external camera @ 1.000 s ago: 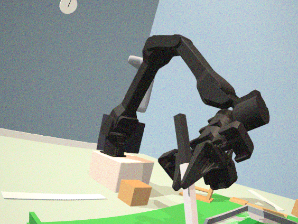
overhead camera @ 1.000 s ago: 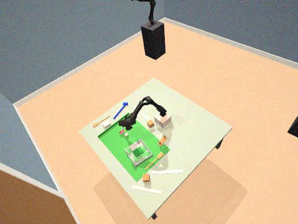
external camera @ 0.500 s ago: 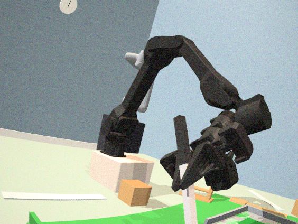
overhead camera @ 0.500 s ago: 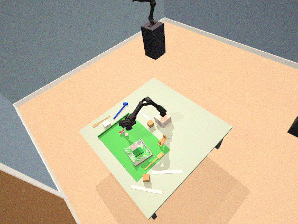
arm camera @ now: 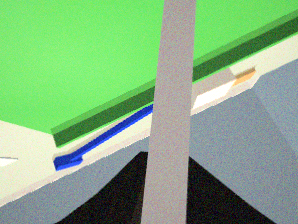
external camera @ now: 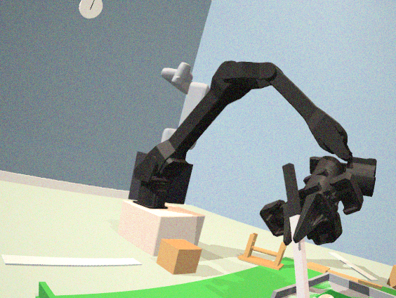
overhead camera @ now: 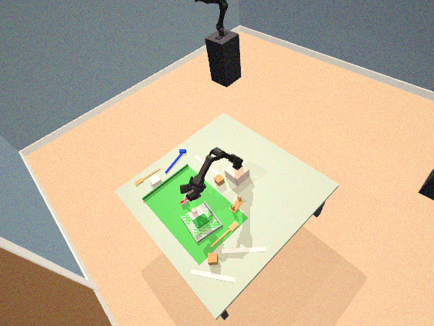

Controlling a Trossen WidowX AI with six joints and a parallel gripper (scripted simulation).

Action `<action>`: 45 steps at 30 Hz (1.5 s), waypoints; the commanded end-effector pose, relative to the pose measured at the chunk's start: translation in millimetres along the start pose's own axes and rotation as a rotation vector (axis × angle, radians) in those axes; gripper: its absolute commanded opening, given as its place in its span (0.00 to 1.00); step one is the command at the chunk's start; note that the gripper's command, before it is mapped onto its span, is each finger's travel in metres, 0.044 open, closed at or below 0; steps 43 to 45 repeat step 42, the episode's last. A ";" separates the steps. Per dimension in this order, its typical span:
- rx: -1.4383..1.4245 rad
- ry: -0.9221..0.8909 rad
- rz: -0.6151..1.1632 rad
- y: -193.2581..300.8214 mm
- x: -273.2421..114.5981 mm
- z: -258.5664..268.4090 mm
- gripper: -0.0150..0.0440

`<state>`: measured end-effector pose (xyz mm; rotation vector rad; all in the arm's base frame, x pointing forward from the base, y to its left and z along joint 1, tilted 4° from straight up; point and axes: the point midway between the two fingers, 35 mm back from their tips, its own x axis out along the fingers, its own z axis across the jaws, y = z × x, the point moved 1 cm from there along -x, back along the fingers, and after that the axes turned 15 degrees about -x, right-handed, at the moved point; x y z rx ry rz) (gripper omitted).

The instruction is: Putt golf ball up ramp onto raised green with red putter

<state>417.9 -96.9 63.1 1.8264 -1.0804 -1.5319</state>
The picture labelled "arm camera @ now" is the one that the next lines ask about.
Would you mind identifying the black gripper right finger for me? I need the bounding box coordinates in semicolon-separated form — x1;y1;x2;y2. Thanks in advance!
185;156;276;224

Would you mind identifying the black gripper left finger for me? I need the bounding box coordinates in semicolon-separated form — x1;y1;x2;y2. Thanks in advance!
54;151;148;224

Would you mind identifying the white flat bar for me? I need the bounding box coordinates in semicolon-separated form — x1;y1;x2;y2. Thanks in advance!
0;157;18;166

